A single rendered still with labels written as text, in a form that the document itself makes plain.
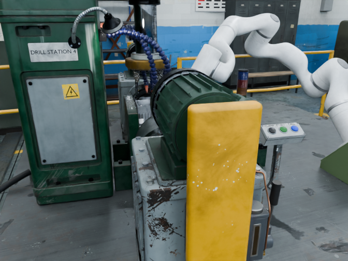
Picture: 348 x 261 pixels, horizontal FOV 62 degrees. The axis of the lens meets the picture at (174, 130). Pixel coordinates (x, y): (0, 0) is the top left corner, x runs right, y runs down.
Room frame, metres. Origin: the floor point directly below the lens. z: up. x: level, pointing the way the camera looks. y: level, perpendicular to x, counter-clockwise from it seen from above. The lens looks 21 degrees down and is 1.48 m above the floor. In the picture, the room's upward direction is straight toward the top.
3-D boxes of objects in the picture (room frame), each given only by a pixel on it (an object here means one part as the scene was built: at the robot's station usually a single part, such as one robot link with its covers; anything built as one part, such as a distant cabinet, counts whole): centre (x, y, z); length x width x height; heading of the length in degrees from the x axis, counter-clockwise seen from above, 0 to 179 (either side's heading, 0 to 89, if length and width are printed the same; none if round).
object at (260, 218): (0.55, -0.18, 1.07); 0.08 x 0.07 x 0.20; 102
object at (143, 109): (1.24, 0.11, 1.11); 0.12 x 0.11 x 0.07; 103
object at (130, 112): (1.21, 0.22, 0.97); 0.30 x 0.11 x 0.34; 12
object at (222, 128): (0.63, -0.09, 1.16); 0.33 x 0.26 x 0.42; 12
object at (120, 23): (0.97, 0.25, 1.46); 0.18 x 0.11 x 0.13; 102
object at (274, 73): (6.11, -2.07, 0.22); 1.40 x 0.33 x 0.43; 106
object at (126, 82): (1.83, 0.20, 0.99); 0.35 x 0.31 x 0.37; 12
